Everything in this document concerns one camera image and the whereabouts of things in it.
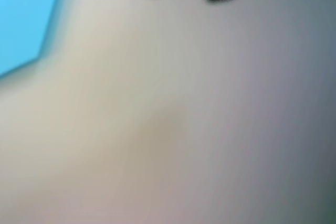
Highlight light blue paper square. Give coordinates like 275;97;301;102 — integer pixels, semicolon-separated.
0;0;66;79

